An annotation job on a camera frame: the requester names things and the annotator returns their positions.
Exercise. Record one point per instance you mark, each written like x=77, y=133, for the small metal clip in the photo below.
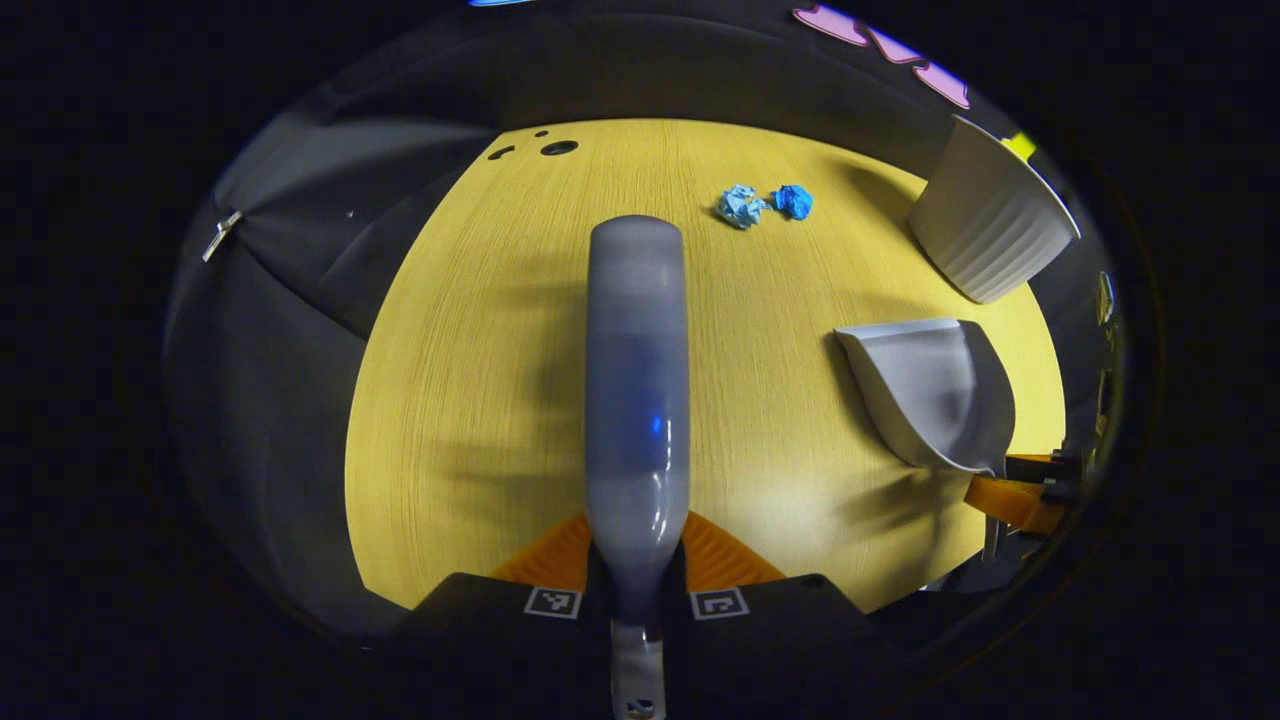
x=220, y=237

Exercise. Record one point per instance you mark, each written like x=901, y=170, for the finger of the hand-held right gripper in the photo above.
x=1015, y=503

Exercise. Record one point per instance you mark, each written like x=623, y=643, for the grey dustpan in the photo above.
x=930, y=390

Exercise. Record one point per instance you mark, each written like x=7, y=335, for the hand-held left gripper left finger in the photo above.
x=500, y=640

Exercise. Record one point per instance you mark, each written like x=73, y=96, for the small grey broom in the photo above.
x=637, y=380

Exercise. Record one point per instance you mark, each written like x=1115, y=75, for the light blue paper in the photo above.
x=740, y=206

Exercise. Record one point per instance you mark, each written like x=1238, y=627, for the grey ribbed garbage bin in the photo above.
x=990, y=235

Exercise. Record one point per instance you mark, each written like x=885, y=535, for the dark blue paper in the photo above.
x=793, y=201

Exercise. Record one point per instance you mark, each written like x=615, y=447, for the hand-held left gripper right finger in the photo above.
x=770, y=640

